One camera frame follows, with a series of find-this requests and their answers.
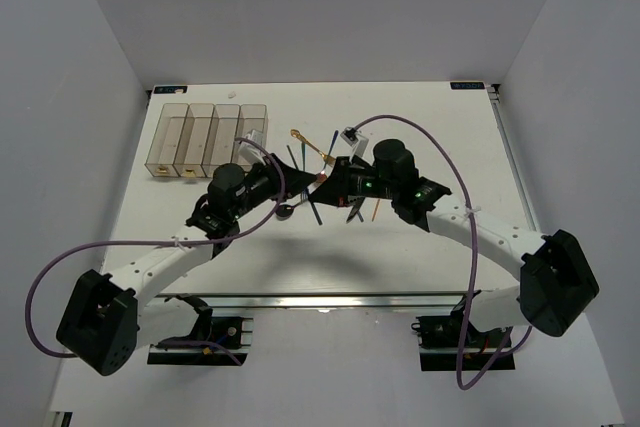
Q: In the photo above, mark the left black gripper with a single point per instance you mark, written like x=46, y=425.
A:
x=296, y=181

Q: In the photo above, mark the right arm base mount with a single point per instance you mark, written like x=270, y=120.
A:
x=438, y=338

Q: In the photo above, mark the ornate gold fork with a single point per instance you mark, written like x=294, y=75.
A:
x=297, y=135

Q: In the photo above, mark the black spoon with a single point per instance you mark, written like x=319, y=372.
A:
x=285, y=210

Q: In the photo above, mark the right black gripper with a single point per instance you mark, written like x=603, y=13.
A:
x=336, y=190

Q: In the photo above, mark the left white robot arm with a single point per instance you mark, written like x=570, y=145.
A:
x=109, y=316

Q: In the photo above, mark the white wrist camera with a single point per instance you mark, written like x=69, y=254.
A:
x=250, y=148
x=356, y=141

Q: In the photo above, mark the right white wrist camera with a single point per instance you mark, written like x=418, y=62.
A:
x=356, y=141

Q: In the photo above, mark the clear drawer container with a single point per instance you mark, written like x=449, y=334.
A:
x=193, y=140
x=253, y=122
x=164, y=146
x=220, y=142

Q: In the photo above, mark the rainbow green fork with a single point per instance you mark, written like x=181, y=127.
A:
x=303, y=155

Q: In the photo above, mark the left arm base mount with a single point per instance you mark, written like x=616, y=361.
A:
x=215, y=332

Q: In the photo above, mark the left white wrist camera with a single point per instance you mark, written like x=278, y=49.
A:
x=250, y=148

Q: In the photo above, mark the right blue table label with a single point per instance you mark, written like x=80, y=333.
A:
x=466, y=85

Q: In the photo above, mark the rainbow purple spoon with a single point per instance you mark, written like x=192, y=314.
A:
x=332, y=139

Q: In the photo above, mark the blue table label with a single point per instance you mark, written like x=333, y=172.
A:
x=466, y=85
x=170, y=89

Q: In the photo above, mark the gold chopstick slanted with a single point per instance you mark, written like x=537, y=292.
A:
x=375, y=210

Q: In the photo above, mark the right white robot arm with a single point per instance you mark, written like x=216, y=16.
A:
x=555, y=282

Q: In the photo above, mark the left blue table label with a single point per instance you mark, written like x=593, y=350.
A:
x=170, y=89

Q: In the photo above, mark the black knife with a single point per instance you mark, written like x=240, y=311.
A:
x=355, y=212

